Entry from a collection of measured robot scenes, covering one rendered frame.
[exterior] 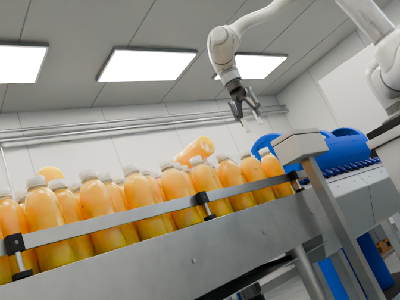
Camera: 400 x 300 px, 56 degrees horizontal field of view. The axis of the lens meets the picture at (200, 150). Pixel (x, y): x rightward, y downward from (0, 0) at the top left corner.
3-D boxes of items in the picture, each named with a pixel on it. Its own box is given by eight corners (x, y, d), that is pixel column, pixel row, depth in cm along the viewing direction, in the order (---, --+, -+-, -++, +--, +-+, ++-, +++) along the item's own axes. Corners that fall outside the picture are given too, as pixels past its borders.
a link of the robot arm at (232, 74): (228, 79, 177) (233, 90, 175) (215, 78, 170) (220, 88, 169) (241, 68, 171) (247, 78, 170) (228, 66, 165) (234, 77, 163)
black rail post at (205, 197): (216, 216, 103) (205, 190, 105) (209, 219, 101) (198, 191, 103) (211, 219, 105) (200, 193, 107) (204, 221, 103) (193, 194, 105)
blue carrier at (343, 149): (380, 157, 226) (355, 118, 235) (311, 175, 163) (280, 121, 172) (341, 179, 244) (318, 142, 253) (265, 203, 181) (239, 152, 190)
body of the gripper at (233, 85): (245, 78, 169) (253, 96, 167) (232, 88, 175) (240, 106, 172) (234, 77, 164) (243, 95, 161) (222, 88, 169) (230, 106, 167)
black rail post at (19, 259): (33, 273, 67) (22, 231, 69) (16, 278, 65) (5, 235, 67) (30, 276, 69) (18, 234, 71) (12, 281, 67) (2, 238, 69)
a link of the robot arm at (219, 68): (218, 82, 176) (215, 69, 163) (206, 55, 180) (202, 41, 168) (240, 72, 176) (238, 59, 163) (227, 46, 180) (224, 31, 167)
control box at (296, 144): (330, 150, 142) (317, 126, 145) (303, 154, 128) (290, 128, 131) (308, 161, 149) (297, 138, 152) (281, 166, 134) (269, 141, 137)
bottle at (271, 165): (280, 199, 137) (259, 153, 142) (274, 202, 143) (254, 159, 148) (297, 191, 138) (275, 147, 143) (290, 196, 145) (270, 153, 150)
